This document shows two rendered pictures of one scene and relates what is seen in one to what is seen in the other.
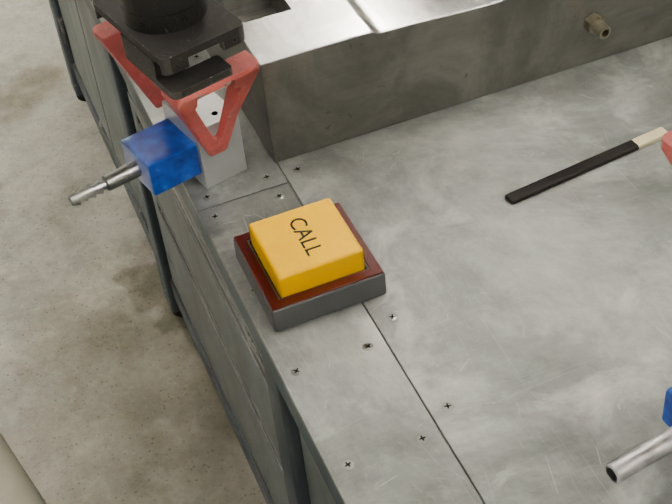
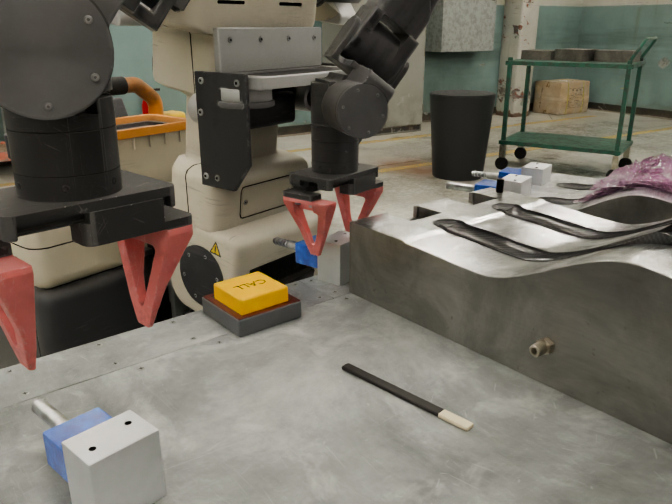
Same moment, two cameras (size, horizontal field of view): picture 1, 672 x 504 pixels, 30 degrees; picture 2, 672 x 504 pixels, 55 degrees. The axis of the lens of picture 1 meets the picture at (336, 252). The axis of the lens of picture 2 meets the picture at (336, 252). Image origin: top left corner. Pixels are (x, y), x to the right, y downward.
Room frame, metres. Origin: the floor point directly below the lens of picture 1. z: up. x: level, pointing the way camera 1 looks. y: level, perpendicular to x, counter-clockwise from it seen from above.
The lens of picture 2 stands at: (0.46, -0.62, 1.11)
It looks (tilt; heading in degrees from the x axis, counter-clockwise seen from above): 20 degrees down; 68
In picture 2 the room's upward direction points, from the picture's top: straight up
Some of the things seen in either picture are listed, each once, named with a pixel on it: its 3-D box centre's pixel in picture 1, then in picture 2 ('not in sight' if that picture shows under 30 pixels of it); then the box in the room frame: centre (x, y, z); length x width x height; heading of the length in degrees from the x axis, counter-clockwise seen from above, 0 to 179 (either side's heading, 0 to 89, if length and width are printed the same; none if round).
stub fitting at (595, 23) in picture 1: (598, 27); (540, 348); (0.81, -0.22, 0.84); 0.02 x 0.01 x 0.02; 18
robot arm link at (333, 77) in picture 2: not in sight; (336, 103); (0.74, 0.09, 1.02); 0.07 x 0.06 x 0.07; 86
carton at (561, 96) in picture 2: not in sight; (560, 96); (6.32, 6.23, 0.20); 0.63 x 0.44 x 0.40; 11
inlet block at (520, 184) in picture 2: not in sight; (484, 190); (1.05, 0.22, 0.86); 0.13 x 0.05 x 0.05; 125
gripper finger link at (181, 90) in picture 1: (197, 90); (322, 215); (0.72, 0.08, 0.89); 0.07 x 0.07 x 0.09; 31
